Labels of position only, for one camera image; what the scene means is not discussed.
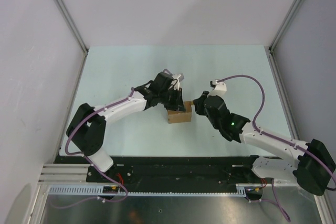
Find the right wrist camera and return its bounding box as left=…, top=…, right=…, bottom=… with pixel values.
left=208, top=79, right=227, bottom=97

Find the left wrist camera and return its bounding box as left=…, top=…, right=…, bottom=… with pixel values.
left=170, top=73, right=184, bottom=90

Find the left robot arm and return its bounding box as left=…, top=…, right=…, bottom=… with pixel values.
left=65, top=69, right=185, bottom=182

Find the brown cardboard express box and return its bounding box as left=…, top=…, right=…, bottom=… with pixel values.
left=167, top=101, right=193, bottom=124

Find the aluminium corner post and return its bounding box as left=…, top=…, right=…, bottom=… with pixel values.
left=268, top=0, right=305, bottom=54
left=53, top=0, right=88, bottom=56

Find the left aluminium corner post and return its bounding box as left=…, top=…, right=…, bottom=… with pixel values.
left=53, top=0, right=88, bottom=56

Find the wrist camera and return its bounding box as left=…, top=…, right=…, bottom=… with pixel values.
left=208, top=79, right=227, bottom=97
left=170, top=73, right=184, bottom=90

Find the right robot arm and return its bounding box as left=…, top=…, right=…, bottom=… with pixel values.
left=193, top=91, right=335, bottom=196

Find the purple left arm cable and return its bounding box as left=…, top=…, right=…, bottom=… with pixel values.
left=64, top=69, right=129, bottom=209

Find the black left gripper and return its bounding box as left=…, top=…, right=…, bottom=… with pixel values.
left=159, top=87, right=185, bottom=112

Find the right aluminium corner post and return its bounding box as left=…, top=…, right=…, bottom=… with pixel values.
left=268, top=0, right=305, bottom=54

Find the white slotted cable duct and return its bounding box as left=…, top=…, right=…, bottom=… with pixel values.
left=48, top=185, right=246, bottom=197

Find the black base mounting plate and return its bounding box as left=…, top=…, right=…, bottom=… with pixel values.
left=54, top=155, right=289, bottom=193

